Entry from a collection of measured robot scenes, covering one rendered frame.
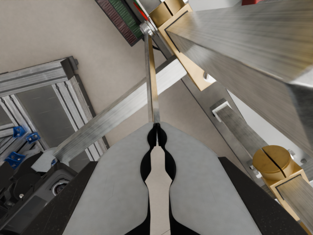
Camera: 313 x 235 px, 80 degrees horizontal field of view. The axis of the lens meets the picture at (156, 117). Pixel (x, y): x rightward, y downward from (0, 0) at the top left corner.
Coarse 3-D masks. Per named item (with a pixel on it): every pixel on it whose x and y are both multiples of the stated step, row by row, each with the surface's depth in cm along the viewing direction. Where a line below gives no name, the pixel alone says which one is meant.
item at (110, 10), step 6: (96, 0) 37; (102, 0) 37; (102, 6) 38; (108, 6) 38; (108, 12) 38; (114, 12) 38; (114, 18) 39; (120, 18) 39; (120, 24) 39; (120, 30) 40; (126, 30) 40; (126, 36) 41; (132, 36) 41; (132, 42) 41
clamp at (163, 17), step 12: (168, 0) 24; (180, 0) 25; (156, 12) 25; (168, 12) 24; (180, 12) 24; (156, 24) 26; (168, 24) 25; (168, 36) 26; (180, 60) 27; (192, 72) 28; (204, 84) 29
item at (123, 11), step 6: (114, 0) 37; (120, 0) 38; (114, 6) 38; (120, 6) 38; (120, 12) 38; (126, 12) 39; (126, 18) 39; (132, 18) 39; (132, 24) 40; (132, 30) 40; (138, 30) 40; (138, 36) 41
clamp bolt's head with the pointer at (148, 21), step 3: (135, 3) 34; (135, 6) 35; (138, 9) 32; (141, 12) 31; (144, 15) 29; (147, 18) 28; (147, 21) 26; (150, 21) 26; (150, 24) 26; (153, 24) 26; (150, 27) 26; (153, 27) 28; (141, 30) 27; (153, 30) 27; (156, 30) 27
